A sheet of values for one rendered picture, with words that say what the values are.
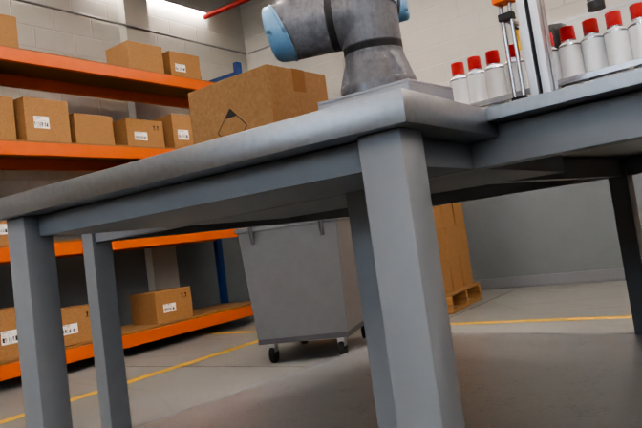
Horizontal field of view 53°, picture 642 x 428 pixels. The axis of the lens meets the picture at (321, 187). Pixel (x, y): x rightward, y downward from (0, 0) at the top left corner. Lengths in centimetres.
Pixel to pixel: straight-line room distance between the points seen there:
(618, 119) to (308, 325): 296
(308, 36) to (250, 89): 42
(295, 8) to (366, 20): 14
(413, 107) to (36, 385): 89
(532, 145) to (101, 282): 129
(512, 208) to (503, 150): 521
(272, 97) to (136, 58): 413
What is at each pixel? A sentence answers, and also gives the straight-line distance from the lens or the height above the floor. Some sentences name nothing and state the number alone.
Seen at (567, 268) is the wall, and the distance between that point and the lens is 613.
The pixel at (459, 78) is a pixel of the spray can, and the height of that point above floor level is 104.
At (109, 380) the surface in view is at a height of 37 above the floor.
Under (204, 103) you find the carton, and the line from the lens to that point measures 178.
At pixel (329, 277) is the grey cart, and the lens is 365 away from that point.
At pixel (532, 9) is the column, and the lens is 152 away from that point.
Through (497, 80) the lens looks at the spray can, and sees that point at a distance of 169.
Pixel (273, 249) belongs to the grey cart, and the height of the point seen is 65.
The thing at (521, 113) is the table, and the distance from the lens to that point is 96.
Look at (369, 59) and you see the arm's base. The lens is 123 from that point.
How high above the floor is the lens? 67
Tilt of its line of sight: 5 degrees up
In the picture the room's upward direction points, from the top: 8 degrees counter-clockwise
